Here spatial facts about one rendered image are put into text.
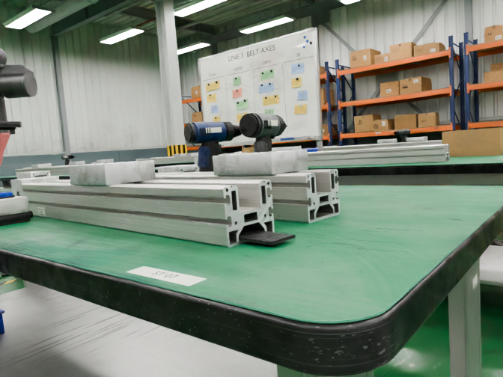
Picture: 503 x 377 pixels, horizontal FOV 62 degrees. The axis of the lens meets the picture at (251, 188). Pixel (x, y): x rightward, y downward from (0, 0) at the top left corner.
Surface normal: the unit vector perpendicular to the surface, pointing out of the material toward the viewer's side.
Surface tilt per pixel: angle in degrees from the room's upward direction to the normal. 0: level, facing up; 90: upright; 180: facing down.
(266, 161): 90
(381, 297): 0
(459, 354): 90
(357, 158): 90
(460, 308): 90
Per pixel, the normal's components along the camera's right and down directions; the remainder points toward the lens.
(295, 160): 0.72, 0.01
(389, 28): -0.63, 0.12
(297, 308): -0.07, -0.99
